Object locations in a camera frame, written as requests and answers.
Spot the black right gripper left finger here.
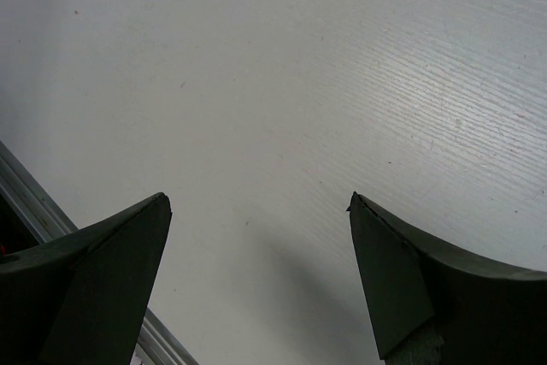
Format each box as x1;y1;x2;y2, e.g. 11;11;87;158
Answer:
1;193;172;364

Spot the aluminium table edge rail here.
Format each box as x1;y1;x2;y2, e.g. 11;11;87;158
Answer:
1;144;197;364

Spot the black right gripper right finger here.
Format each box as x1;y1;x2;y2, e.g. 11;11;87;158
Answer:
348;194;546;364

